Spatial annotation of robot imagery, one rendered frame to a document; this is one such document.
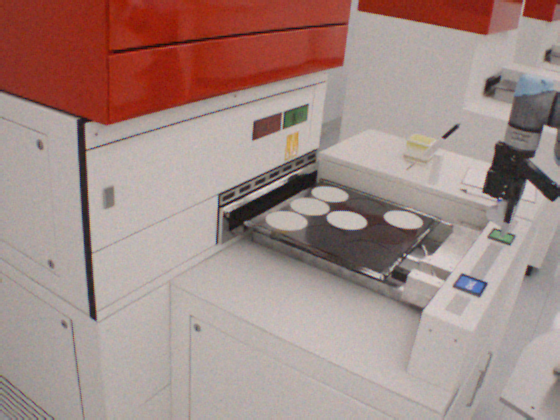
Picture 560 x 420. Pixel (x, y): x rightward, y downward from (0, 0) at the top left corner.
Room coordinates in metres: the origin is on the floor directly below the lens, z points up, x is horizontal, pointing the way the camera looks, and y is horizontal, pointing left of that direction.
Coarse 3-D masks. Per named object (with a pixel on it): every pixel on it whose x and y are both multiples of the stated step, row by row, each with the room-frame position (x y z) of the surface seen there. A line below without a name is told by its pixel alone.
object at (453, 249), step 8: (448, 240) 1.24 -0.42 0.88; (456, 240) 1.25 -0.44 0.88; (464, 240) 1.25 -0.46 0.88; (472, 240) 1.26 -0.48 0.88; (440, 248) 1.20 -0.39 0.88; (448, 248) 1.20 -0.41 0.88; (456, 248) 1.20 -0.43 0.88; (464, 248) 1.21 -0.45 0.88; (432, 256) 1.15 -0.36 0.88; (440, 256) 1.16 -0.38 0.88; (448, 256) 1.16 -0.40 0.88; (456, 256) 1.16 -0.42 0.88; (456, 264) 1.13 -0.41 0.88; (408, 288) 1.00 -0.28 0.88; (408, 296) 0.99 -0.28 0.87; (416, 296) 0.99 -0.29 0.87; (424, 296) 0.98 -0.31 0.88; (416, 304) 0.98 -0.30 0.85; (424, 304) 0.98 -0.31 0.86
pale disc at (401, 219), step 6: (384, 216) 1.30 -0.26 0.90; (390, 216) 1.31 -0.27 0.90; (396, 216) 1.31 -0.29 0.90; (402, 216) 1.31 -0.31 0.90; (408, 216) 1.32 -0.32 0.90; (414, 216) 1.32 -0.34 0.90; (390, 222) 1.27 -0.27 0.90; (396, 222) 1.27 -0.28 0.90; (402, 222) 1.28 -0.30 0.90; (408, 222) 1.28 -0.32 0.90; (414, 222) 1.28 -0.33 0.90; (420, 222) 1.29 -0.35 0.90; (408, 228) 1.25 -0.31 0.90; (414, 228) 1.25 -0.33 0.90
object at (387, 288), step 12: (252, 240) 1.24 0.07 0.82; (264, 240) 1.22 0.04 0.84; (276, 240) 1.21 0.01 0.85; (288, 252) 1.19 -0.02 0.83; (300, 252) 1.17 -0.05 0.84; (312, 264) 1.15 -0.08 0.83; (324, 264) 1.14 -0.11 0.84; (336, 264) 1.12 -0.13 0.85; (336, 276) 1.12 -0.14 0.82; (348, 276) 1.10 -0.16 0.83; (360, 276) 1.09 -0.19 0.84; (372, 288) 1.07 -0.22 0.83; (384, 288) 1.06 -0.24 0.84; (396, 288) 1.05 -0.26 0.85; (396, 300) 1.04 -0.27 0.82
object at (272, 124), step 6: (264, 120) 1.30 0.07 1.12; (270, 120) 1.32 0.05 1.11; (276, 120) 1.34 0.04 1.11; (258, 126) 1.28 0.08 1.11; (264, 126) 1.30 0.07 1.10; (270, 126) 1.32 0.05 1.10; (276, 126) 1.34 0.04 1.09; (258, 132) 1.28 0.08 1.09; (264, 132) 1.30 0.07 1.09; (270, 132) 1.32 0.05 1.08
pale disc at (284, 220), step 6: (270, 216) 1.23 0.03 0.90; (276, 216) 1.24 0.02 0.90; (282, 216) 1.24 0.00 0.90; (288, 216) 1.24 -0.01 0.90; (294, 216) 1.25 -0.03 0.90; (300, 216) 1.25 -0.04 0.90; (270, 222) 1.20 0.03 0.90; (276, 222) 1.20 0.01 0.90; (282, 222) 1.21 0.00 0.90; (288, 222) 1.21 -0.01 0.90; (294, 222) 1.21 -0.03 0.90; (300, 222) 1.22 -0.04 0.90; (306, 222) 1.22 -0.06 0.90; (282, 228) 1.18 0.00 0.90; (288, 228) 1.18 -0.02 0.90; (294, 228) 1.18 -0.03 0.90; (300, 228) 1.19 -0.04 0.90
